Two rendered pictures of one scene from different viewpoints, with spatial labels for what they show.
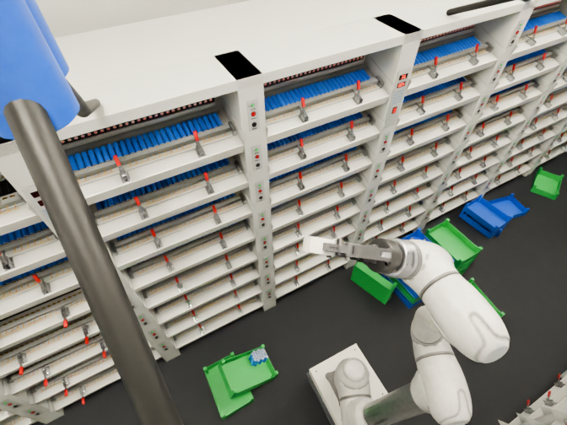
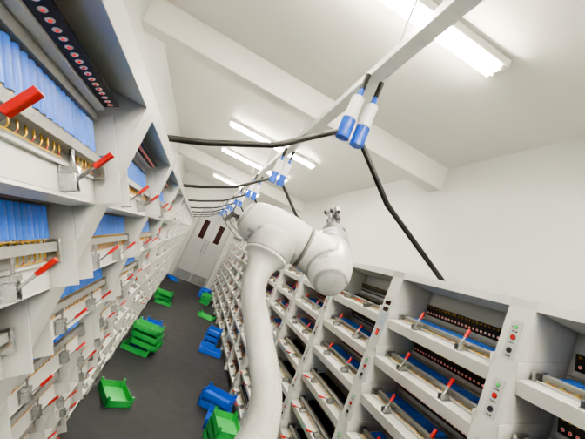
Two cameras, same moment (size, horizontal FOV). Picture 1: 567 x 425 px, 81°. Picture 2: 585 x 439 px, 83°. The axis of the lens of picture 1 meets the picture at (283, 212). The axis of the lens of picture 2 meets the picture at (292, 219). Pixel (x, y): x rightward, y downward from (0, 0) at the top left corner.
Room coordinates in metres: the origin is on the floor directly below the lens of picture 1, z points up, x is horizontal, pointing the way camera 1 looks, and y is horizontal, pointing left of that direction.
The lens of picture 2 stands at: (0.51, -1.13, 1.49)
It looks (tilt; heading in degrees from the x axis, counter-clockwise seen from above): 8 degrees up; 104
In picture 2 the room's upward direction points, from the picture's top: 23 degrees clockwise
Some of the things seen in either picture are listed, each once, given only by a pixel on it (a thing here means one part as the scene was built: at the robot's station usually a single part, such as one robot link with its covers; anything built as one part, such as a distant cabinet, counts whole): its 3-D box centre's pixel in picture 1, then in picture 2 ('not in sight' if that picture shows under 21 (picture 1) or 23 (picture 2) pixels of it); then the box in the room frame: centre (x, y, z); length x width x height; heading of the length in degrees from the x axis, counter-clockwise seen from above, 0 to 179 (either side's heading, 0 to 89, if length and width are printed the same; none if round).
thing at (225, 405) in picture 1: (228, 384); not in sight; (0.53, 0.35, 0.04); 0.30 x 0.20 x 0.08; 28
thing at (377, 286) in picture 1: (372, 281); not in sight; (1.18, -0.63, 0.10); 0.30 x 0.08 x 0.20; 46
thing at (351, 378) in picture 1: (352, 377); not in sight; (0.46, -0.33, 0.44); 0.18 x 0.16 x 0.22; 3
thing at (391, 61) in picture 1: (361, 178); not in sight; (1.45, -0.47, 0.85); 0.20 x 0.09 x 1.71; 28
